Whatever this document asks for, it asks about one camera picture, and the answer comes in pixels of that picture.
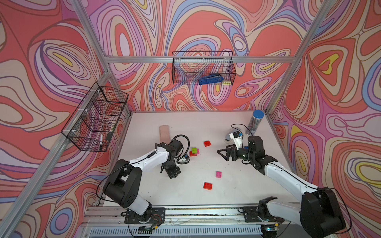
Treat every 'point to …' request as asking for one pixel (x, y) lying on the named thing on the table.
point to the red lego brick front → (208, 186)
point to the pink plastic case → (164, 136)
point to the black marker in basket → (100, 142)
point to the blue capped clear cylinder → (258, 115)
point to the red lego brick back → (207, 143)
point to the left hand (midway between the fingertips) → (173, 172)
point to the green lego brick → (194, 150)
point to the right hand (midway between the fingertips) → (223, 153)
